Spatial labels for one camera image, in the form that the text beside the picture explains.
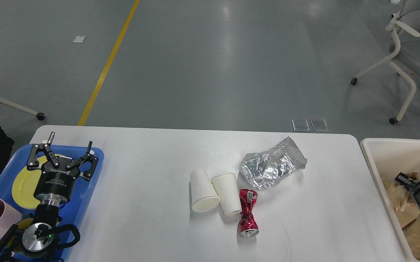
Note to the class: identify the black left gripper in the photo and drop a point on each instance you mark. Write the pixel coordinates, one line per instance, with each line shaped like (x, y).
(59, 184)

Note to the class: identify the brown paper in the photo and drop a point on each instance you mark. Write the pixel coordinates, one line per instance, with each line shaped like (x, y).
(401, 198)

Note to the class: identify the yellow plastic plate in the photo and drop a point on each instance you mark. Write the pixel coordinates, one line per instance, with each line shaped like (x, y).
(24, 187)

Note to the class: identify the silver foil bag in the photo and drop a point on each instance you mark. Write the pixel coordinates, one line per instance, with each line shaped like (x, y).
(266, 169)

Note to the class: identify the white paper cup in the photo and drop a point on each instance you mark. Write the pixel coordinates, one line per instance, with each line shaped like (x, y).
(203, 194)
(226, 187)

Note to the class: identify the crushed red soda can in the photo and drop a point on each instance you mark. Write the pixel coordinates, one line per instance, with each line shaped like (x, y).
(247, 226)

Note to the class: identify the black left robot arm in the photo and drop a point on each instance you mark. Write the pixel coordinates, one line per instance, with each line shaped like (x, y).
(41, 238)

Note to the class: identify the blue plastic tray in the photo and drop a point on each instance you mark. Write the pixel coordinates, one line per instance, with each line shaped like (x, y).
(74, 210)

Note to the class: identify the beige plastic bin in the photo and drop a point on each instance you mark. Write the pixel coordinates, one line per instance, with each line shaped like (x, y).
(386, 158)

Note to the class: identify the white office chair right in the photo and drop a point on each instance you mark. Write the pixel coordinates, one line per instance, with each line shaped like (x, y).
(404, 29)

